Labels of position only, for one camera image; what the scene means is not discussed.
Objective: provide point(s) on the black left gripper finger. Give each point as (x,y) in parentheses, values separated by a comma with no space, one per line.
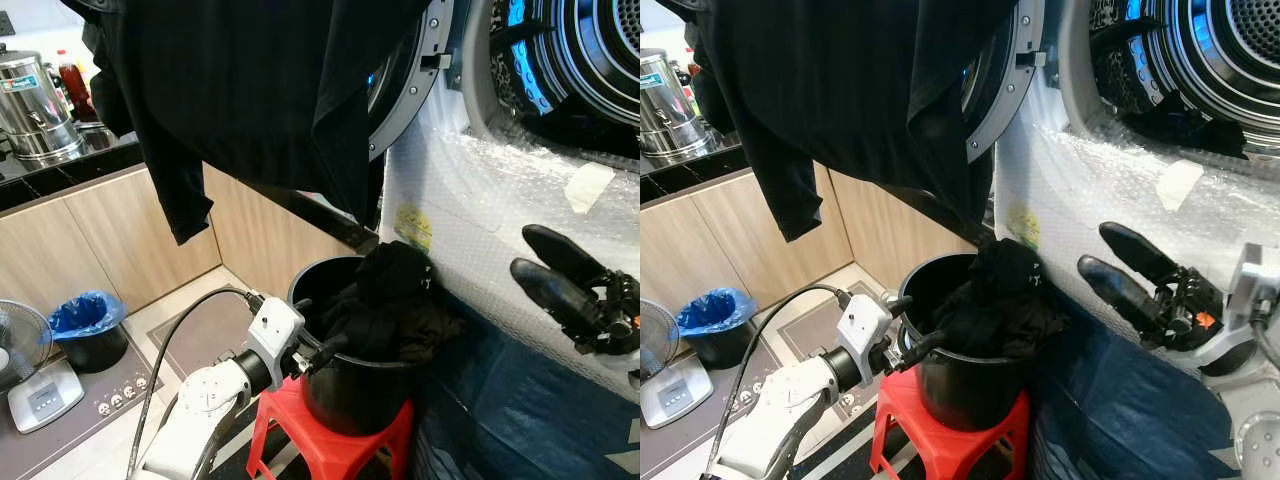
(920,348)
(303,305)
(900,303)
(328,352)

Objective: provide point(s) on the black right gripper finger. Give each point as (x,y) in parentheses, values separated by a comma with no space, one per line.
(562,250)
(1122,293)
(1138,248)
(555,295)

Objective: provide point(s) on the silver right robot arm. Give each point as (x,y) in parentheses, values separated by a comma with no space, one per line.
(1255,440)

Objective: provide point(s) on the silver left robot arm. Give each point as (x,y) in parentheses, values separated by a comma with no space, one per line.
(205,395)
(790,390)

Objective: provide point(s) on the bubble-wrapped washing machine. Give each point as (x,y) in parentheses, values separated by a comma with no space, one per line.
(1090,200)
(480,230)

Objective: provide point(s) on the grey floor fan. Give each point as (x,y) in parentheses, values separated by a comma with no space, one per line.
(20,340)
(655,340)

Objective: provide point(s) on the black plastic bucket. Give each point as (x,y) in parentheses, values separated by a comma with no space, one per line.
(965,390)
(355,395)

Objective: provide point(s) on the beige tape patch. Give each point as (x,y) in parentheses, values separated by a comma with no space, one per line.
(1180,185)
(590,187)

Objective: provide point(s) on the dark brown garment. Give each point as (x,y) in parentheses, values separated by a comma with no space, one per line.
(1005,328)
(400,330)

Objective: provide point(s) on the red plastic stool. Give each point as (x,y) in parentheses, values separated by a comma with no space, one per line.
(950,450)
(330,450)

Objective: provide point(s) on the black bin with blue bag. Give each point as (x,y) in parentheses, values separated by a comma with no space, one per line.
(88,325)
(716,322)

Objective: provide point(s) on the black printed garment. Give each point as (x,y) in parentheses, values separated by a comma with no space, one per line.
(1005,268)
(395,270)

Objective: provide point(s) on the yellow round sticker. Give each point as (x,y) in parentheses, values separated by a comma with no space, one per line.
(414,228)
(1023,226)

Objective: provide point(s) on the black coarse-knit garment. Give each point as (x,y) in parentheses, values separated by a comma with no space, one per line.
(590,130)
(1185,125)

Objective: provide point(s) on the dark blue floor tarp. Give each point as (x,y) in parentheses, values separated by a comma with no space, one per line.
(520,420)
(1120,420)

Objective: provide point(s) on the wood cabinet with black counter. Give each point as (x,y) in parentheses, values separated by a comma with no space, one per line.
(720,235)
(90,235)

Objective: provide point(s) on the stainless steel water urn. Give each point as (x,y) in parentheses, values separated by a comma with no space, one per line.
(670,110)
(35,110)

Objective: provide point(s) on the round grey washer door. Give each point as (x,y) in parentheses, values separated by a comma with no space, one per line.
(415,85)
(1005,95)

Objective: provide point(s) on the red bottle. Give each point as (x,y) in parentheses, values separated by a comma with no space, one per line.
(691,80)
(74,90)

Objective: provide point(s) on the black hanging shirt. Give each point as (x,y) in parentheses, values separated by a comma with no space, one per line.
(850,90)
(260,90)

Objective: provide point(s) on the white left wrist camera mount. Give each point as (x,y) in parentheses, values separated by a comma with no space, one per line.
(272,330)
(860,325)

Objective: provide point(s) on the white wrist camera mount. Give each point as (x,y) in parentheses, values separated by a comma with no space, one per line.
(860,325)
(1245,300)
(272,330)

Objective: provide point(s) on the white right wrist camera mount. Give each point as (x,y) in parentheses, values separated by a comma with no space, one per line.
(1245,300)

